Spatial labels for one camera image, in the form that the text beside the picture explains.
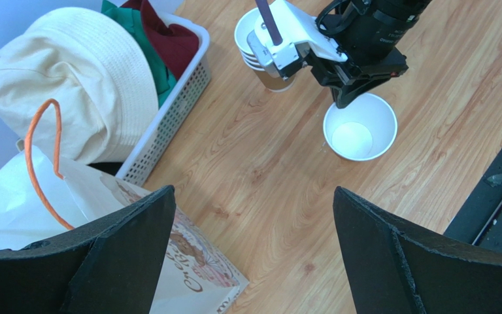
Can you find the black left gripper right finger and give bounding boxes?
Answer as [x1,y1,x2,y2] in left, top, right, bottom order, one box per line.
[333,187,502,313]

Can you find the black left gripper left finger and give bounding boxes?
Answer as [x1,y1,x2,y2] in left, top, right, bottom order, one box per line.
[0,185,176,313]

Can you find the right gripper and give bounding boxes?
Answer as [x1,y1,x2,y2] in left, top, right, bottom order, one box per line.
[307,17,409,109]

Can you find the single brown paper cup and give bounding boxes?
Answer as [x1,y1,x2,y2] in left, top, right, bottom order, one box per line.
[323,93,398,162]

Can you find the white paper bag orange handles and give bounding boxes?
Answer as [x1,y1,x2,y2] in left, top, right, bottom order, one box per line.
[0,99,248,313]

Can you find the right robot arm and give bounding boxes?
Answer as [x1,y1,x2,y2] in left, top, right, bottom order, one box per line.
[307,0,429,109]

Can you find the stack of paper cups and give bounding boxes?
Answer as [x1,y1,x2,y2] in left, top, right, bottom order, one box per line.
[234,8,295,92]

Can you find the white plastic basket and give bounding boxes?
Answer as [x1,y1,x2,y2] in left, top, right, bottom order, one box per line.
[16,10,212,188]

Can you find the dark red cloth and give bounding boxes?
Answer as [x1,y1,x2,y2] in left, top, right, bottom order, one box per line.
[121,0,199,79]

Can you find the green cloth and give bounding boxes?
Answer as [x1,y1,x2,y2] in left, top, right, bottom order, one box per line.
[101,1,177,107]

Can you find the beige bucket hat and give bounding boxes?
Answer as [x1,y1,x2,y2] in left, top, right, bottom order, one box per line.
[0,7,159,164]

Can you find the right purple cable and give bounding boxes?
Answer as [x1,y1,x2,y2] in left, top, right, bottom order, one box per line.
[254,0,284,47]

